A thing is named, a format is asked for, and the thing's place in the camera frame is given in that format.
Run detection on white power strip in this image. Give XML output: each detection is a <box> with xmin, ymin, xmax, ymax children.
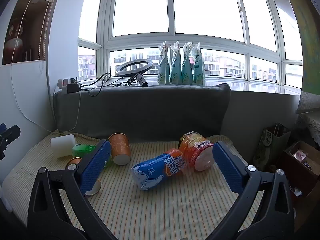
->
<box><xmin>57</xmin><ymin>78</ymin><xmax>78</xmax><ymax>94</ymax></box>

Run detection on black power adapter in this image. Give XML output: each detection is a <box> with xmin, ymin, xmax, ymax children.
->
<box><xmin>67</xmin><ymin>83</ymin><xmax>80</xmax><ymax>94</ymax></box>

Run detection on teal pouch far left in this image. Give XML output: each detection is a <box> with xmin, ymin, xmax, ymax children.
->
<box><xmin>157</xmin><ymin>41</ymin><xmax>170</xmax><ymax>85</ymax></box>

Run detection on ring light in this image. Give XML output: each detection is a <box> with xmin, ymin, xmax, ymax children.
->
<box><xmin>115</xmin><ymin>59</ymin><xmax>153</xmax><ymax>87</ymax></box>

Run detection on red round ornament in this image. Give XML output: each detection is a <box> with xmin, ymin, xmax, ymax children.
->
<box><xmin>3</xmin><ymin>17</ymin><xmax>27</xmax><ymax>65</ymax></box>

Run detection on green plastic bottle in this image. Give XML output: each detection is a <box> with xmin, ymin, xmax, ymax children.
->
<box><xmin>70</xmin><ymin>144</ymin><xmax>96</xmax><ymax>164</ymax></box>

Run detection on teal pouch far right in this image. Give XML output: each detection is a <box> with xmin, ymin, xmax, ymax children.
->
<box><xmin>193</xmin><ymin>42</ymin><xmax>206</xmax><ymax>86</ymax></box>

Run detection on orange patterned paper cup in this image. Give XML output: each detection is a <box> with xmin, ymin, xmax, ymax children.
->
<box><xmin>108</xmin><ymin>133</ymin><xmax>131</xmax><ymax>166</ymax></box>

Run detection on cardboard box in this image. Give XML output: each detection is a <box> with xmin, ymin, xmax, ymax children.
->
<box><xmin>284</xmin><ymin>141</ymin><xmax>319</xmax><ymax>230</ymax></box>

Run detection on orange-labelled plastic jar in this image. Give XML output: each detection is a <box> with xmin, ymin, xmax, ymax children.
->
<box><xmin>178</xmin><ymin>131</ymin><xmax>215</xmax><ymax>171</ymax></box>

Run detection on white plastic container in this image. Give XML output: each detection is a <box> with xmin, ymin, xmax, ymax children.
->
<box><xmin>50</xmin><ymin>134</ymin><xmax>76</xmax><ymax>158</ymax></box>

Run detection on small orange paper cup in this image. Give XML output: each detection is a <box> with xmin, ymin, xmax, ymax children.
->
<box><xmin>66</xmin><ymin>156</ymin><xmax>102</xmax><ymax>196</ymax></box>

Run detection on wooden wall shelf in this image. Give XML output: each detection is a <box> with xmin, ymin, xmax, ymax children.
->
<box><xmin>2</xmin><ymin>0</ymin><xmax>56</xmax><ymax>64</ymax></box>

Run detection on green paper shopping bag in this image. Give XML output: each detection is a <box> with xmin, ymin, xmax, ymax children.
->
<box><xmin>252</xmin><ymin>123</ymin><xmax>291</xmax><ymax>171</ymax></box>

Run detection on black cables on sill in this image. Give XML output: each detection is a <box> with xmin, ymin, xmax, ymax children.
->
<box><xmin>79</xmin><ymin>72</ymin><xmax>141</xmax><ymax>98</ymax></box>

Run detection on blue Arctic Ocean can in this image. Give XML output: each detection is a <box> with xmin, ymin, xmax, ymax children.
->
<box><xmin>131</xmin><ymin>148</ymin><xmax>186</xmax><ymax>191</ymax></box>

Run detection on white cable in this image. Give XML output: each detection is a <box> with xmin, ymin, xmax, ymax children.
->
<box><xmin>9</xmin><ymin>0</ymin><xmax>82</xmax><ymax>133</ymax></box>

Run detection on teal pouch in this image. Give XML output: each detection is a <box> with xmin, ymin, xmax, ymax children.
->
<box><xmin>170</xmin><ymin>41</ymin><xmax>182</xmax><ymax>84</ymax></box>
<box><xmin>157</xmin><ymin>41</ymin><xmax>170</xmax><ymax>85</ymax></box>
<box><xmin>193</xmin><ymin>42</ymin><xmax>206</xmax><ymax>86</ymax></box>
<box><xmin>182</xmin><ymin>42</ymin><xmax>193</xmax><ymax>85</ymax></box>

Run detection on grey sofa backrest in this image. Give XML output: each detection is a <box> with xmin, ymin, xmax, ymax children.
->
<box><xmin>53</xmin><ymin>83</ymin><xmax>231</xmax><ymax>143</ymax></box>

